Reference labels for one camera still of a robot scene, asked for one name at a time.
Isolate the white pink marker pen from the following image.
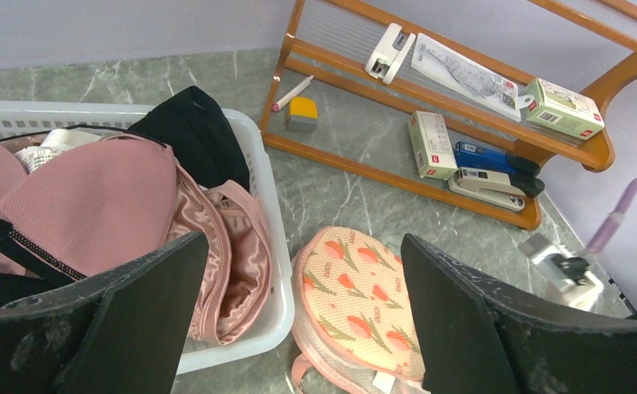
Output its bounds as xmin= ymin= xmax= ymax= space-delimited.
xmin=271 ymin=76 xmax=314 ymax=112

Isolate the dusty pink padded bra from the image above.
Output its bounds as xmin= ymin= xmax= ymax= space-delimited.
xmin=0 ymin=134 xmax=177 ymax=306

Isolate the blue black stapler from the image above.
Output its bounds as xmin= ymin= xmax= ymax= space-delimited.
xmin=453 ymin=141 xmax=540 ymax=176

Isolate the white black stapler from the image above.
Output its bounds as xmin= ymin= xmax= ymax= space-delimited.
xmin=447 ymin=167 xmax=545 ymax=213

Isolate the orange wooden shoe rack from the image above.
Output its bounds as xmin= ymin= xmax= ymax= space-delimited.
xmin=260 ymin=1 xmax=637 ymax=230

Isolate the white label printer device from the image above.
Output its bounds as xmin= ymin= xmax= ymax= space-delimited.
xmin=364 ymin=23 xmax=416 ymax=85

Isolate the illustrated paper booklet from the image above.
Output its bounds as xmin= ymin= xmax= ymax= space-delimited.
xmin=411 ymin=33 xmax=533 ymax=122

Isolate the pink satin bra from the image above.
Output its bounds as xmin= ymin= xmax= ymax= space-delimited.
xmin=167 ymin=166 xmax=273 ymax=346

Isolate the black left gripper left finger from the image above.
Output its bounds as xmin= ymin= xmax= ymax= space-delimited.
xmin=0 ymin=232 xmax=209 ymax=393

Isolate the white garment in basket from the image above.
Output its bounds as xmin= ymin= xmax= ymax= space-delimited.
xmin=14 ymin=129 xmax=101 ymax=173

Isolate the floral mesh laundry bag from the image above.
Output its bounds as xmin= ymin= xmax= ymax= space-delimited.
xmin=291 ymin=227 xmax=425 ymax=393

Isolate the small white red box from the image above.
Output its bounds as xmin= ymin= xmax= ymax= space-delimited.
xmin=407 ymin=111 xmax=458 ymax=181

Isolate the white plastic laundry basket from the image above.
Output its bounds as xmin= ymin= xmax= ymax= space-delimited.
xmin=0 ymin=99 xmax=296 ymax=376

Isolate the white green staples box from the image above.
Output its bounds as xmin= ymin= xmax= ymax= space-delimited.
xmin=522 ymin=78 xmax=605 ymax=140

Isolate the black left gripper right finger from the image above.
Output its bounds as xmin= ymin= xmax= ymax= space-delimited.
xmin=401 ymin=234 xmax=637 ymax=393

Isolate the black garment in basket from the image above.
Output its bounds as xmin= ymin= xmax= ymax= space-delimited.
xmin=129 ymin=86 xmax=250 ymax=191

